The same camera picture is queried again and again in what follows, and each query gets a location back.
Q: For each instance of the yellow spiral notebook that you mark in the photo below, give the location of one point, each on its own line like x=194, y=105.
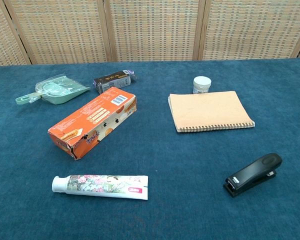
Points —
x=207, y=110

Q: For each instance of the black stapler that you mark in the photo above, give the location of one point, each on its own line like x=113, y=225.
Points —
x=253, y=175

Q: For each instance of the blue table cloth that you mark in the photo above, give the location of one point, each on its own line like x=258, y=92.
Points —
x=165, y=155

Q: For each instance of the dark purple small box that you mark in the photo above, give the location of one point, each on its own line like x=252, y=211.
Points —
x=113, y=80

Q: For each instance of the orange biscuit box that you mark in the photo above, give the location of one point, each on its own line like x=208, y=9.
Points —
x=95, y=120

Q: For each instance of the small white jar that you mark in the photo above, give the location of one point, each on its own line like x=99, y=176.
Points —
x=202, y=85

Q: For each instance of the floral toothpaste tube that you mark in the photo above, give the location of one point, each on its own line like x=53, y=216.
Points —
x=102, y=186

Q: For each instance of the woven rattan folding screen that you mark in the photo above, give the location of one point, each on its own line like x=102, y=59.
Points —
x=150, y=30

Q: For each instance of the green dustpan brush set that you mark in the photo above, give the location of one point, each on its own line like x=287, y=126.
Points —
x=53, y=91

